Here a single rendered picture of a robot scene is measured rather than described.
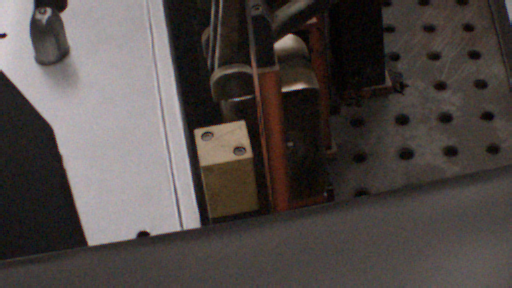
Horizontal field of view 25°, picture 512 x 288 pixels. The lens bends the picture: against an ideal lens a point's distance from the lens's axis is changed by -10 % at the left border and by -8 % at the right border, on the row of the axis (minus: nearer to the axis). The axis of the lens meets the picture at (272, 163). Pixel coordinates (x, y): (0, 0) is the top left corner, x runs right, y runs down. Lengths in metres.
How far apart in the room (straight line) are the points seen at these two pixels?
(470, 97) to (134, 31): 0.48
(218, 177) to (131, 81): 0.18
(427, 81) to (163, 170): 0.54
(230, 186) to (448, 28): 0.67
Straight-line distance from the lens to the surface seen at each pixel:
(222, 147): 0.79
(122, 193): 0.87
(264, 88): 0.72
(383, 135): 1.29
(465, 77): 1.36
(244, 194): 0.81
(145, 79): 0.94
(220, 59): 0.83
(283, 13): 0.83
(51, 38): 0.96
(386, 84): 1.33
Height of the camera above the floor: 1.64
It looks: 48 degrees down
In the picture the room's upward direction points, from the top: 7 degrees counter-clockwise
